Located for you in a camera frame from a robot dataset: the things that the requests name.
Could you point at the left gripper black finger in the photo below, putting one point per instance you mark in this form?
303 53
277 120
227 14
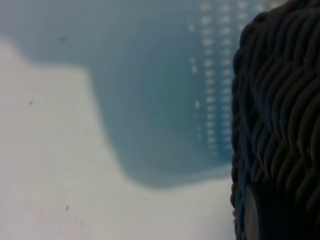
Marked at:
270 220

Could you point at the dark brown wicker basket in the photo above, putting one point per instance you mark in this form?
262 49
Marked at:
280 87

